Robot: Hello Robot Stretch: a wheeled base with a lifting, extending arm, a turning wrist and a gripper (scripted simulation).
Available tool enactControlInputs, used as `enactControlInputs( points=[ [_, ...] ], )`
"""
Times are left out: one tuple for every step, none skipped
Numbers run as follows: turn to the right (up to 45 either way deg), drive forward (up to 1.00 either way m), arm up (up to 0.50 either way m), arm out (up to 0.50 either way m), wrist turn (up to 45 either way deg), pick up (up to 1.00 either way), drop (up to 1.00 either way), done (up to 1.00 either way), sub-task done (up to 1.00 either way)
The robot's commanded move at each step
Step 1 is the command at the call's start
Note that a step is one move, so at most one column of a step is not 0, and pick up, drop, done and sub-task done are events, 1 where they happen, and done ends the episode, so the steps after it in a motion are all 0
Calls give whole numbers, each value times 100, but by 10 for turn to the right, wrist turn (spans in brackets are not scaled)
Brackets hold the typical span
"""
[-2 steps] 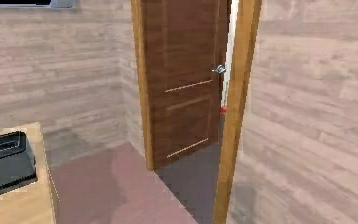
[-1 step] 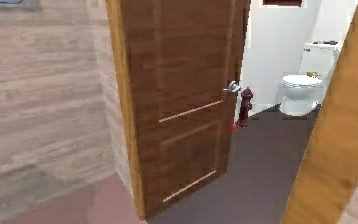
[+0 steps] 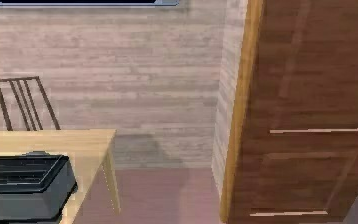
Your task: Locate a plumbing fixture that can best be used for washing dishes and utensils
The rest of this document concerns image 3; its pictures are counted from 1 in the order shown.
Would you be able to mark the light wooden table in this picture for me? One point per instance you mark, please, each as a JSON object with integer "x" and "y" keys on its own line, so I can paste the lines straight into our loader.
{"x": 87, "y": 146}

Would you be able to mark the brown wooden room door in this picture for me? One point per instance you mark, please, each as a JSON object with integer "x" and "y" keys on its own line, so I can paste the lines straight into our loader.
{"x": 303, "y": 110}

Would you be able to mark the grey black toaster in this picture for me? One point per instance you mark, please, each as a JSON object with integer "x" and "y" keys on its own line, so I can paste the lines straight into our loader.
{"x": 27, "y": 186}

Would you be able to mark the dark brown slatted chair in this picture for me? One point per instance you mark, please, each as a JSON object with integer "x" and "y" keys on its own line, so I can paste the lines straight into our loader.
{"x": 3, "y": 103}

